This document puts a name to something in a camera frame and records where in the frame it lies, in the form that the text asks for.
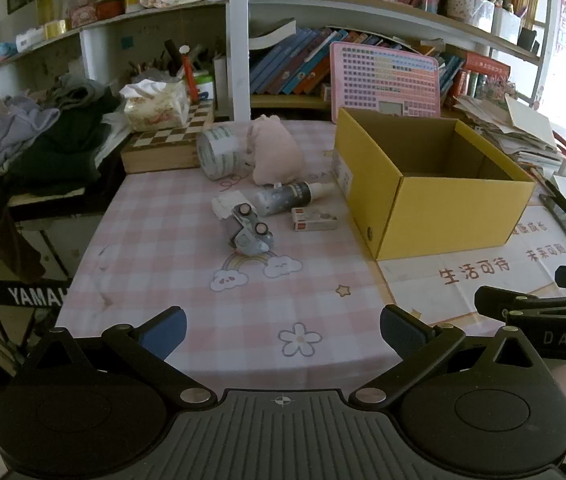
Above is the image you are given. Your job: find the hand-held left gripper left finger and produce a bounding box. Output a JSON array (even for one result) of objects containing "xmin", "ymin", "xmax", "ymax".
[{"xmin": 23, "ymin": 306, "xmax": 218, "ymax": 408}]

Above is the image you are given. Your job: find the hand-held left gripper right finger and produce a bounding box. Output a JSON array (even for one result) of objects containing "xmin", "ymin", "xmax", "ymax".
[{"xmin": 348, "ymin": 304, "xmax": 546, "ymax": 410}]

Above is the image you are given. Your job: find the yellow cardboard box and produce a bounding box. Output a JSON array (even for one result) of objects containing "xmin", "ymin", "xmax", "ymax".
[{"xmin": 334, "ymin": 107, "xmax": 537, "ymax": 261}]

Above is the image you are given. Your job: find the grey toy car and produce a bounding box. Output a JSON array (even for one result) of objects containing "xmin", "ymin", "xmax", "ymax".
[{"xmin": 226, "ymin": 203, "xmax": 275, "ymax": 256}]

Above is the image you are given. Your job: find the small white red box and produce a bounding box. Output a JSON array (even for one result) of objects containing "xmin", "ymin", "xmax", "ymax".
[{"xmin": 291, "ymin": 207, "xmax": 339, "ymax": 232}]

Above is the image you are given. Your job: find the dark spray bottle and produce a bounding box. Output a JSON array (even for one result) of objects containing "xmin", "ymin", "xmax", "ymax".
[{"xmin": 254, "ymin": 180, "xmax": 336, "ymax": 216}]

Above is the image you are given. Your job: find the clear tape roll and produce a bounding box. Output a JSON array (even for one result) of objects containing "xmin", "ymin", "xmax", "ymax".
[{"xmin": 196, "ymin": 126, "xmax": 244, "ymax": 180}]

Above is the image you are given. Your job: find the pink plush toy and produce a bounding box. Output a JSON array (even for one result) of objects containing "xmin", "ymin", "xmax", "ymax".
[{"xmin": 246, "ymin": 114, "xmax": 306, "ymax": 184}]

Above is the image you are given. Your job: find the white printed paper sheet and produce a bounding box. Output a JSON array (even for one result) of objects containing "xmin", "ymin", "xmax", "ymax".
[{"xmin": 378, "ymin": 220, "xmax": 566, "ymax": 333}]

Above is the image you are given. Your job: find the black phone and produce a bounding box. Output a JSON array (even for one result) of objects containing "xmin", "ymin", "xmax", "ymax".
[{"xmin": 538, "ymin": 192, "xmax": 566, "ymax": 241}]

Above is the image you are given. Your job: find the black electric keyboard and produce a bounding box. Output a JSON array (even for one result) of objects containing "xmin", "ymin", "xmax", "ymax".
[{"xmin": 0, "ymin": 175, "xmax": 88, "ymax": 321}]

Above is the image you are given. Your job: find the stack of papers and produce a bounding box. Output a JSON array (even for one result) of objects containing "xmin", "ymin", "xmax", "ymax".
[{"xmin": 453, "ymin": 92, "xmax": 564, "ymax": 170}]

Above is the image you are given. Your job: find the checkered wooden box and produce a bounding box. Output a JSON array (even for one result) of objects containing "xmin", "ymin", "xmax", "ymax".
[{"xmin": 120, "ymin": 101, "xmax": 215, "ymax": 175}]

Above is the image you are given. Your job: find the pile of dark clothes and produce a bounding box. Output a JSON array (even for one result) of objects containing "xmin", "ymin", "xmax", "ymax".
[{"xmin": 8, "ymin": 72, "xmax": 131, "ymax": 196}]

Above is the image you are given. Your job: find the floral tissue pack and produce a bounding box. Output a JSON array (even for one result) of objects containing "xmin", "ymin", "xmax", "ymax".
[{"xmin": 119, "ymin": 79, "xmax": 193, "ymax": 133}]

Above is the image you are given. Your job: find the red book box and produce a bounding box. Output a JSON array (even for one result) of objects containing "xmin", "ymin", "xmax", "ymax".
[{"xmin": 463, "ymin": 51, "xmax": 512, "ymax": 83}]

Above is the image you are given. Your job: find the lilac cloth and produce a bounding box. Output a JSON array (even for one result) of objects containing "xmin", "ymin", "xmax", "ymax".
[{"xmin": 0, "ymin": 95, "xmax": 61, "ymax": 176}]

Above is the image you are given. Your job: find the pink learning tablet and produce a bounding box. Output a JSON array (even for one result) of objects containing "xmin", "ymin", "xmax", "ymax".
[{"xmin": 329, "ymin": 42, "xmax": 440, "ymax": 123}]

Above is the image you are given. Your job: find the red pen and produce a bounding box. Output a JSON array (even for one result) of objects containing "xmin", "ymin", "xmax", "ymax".
[{"xmin": 179, "ymin": 45, "xmax": 201, "ymax": 106}]

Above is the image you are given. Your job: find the row of blue books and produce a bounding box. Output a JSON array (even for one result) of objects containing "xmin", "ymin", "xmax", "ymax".
[{"xmin": 249, "ymin": 27, "xmax": 349, "ymax": 97}]

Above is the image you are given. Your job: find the white bookshelf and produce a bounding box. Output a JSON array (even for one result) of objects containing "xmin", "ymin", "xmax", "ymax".
[{"xmin": 0, "ymin": 0, "xmax": 564, "ymax": 126}]

